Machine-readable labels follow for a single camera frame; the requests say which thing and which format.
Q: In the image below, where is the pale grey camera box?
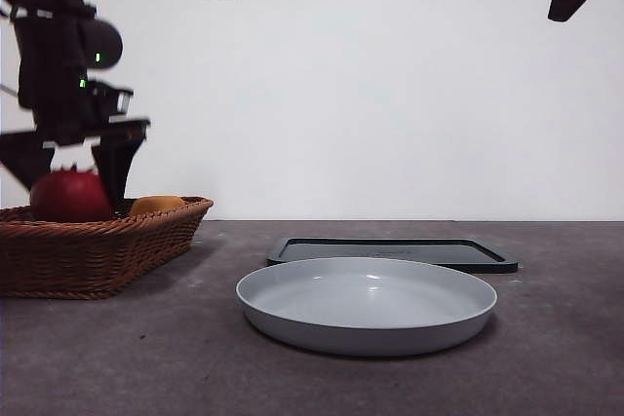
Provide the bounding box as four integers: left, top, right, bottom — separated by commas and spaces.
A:
99, 85, 136, 116

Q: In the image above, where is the grey round plate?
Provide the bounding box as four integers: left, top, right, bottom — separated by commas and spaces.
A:
235, 256, 499, 358

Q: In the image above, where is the black rectangular tray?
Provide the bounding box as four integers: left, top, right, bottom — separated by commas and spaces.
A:
266, 236, 520, 276

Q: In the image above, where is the red tomato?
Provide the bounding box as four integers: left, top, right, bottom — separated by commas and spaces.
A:
29, 166, 114, 224

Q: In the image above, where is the orange fruit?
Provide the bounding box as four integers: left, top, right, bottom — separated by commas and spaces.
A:
128, 195, 188, 218

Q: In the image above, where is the brown wicker basket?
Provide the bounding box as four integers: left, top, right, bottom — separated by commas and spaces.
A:
0, 196, 215, 301

